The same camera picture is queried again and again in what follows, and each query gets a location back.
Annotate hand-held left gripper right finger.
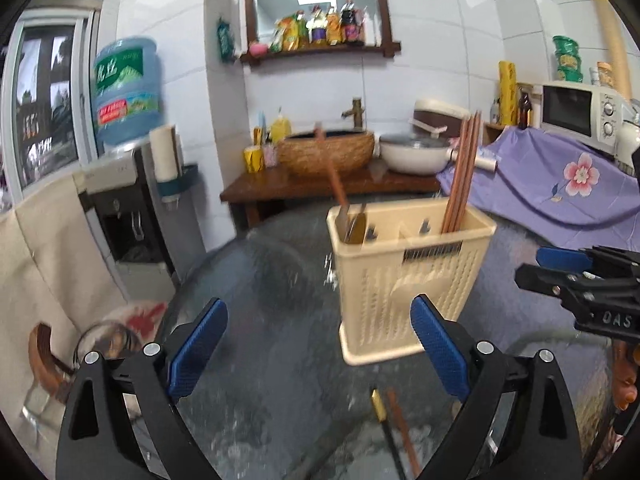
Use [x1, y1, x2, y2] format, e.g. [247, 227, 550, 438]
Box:
[410, 294, 585, 480]

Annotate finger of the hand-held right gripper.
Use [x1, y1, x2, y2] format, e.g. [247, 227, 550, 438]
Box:
[536, 246, 640, 274]
[515, 263, 609, 311]

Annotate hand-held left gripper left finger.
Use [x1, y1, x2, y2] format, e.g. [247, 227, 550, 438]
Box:
[55, 296, 229, 480]

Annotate cream plastic utensil holder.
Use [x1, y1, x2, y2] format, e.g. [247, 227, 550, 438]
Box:
[326, 199, 498, 366]

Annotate black chopstick with gold tip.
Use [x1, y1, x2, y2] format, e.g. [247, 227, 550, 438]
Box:
[370, 387, 407, 480]

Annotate metal spoon with wooden handle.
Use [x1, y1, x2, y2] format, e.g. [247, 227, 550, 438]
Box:
[314, 129, 352, 211]

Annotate person's right hand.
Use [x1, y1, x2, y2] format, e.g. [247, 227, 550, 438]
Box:
[612, 340, 640, 413]

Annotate round floral stool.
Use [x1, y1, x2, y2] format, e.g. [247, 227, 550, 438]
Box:
[75, 300, 171, 363]

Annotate purple floral cloth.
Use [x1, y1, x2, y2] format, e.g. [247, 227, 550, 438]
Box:
[436, 126, 640, 261]

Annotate round glass table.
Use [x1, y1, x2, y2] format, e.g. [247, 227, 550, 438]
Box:
[150, 207, 616, 480]

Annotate white lint roller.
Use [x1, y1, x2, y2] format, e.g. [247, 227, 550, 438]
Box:
[447, 147, 501, 173]

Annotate white thermos jug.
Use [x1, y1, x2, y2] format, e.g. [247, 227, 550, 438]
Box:
[615, 110, 640, 171]

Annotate grey water dispenser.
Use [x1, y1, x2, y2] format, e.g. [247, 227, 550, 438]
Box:
[75, 140, 208, 291]

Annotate white microwave oven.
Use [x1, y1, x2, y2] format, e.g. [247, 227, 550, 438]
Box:
[540, 81, 628, 153]

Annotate brown glass bottle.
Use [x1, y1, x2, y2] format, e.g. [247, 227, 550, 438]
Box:
[517, 87, 533, 130]

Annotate beige cloth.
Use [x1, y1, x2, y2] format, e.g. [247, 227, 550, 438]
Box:
[0, 172, 176, 461]

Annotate yellow wrapped roll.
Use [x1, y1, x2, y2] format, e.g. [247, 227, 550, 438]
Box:
[498, 60, 518, 126]

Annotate white pan with lid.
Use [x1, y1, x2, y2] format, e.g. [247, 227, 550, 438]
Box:
[378, 132, 458, 176]

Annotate dark wooden counter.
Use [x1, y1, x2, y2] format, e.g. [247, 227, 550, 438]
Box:
[220, 160, 443, 233]

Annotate white brown rice cooker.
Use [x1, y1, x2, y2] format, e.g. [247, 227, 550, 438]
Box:
[410, 99, 470, 138]

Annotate yellow cup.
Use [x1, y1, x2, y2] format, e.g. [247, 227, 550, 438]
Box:
[243, 145, 265, 173]

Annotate stack of green noodle cups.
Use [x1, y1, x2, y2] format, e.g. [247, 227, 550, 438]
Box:
[552, 35, 585, 83]

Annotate white paper towel roll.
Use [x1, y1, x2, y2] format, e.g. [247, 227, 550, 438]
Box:
[150, 124, 182, 181]

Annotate wicker basket basin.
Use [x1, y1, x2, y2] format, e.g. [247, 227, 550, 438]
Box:
[276, 129, 376, 177]

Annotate tall stack of yellow cups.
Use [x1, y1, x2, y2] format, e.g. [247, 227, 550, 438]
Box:
[590, 0, 628, 78]

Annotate yellow dish soap bottle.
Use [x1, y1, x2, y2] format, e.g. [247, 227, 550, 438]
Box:
[270, 107, 292, 143]

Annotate bronze faucet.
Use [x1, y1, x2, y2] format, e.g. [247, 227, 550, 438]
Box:
[341, 97, 368, 133]

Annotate blue water jug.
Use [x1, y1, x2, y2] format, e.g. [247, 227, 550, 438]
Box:
[92, 36, 163, 147]

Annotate sliding window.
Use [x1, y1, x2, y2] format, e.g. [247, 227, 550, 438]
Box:
[0, 7, 101, 211]

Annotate green hanging packet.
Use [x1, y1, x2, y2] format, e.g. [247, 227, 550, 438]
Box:
[216, 17, 237, 63]

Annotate dark soy sauce bottle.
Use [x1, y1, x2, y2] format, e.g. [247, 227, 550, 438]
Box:
[340, 0, 365, 43]

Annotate yellow green seasoning packets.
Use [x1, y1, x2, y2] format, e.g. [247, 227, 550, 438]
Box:
[270, 15, 297, 53]

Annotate yellow oil bottle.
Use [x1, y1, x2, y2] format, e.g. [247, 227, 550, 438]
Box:
[292, 10, 311, 51]

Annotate labelled sauce bottle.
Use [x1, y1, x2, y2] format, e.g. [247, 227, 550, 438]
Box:
[307, 5, 327, 46]

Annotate black cable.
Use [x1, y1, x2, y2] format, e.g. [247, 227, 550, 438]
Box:
[75, 322, 142, 361]

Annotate teal plastic wall holder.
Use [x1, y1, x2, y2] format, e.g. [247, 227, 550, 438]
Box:
[159, 162, 200, 196]

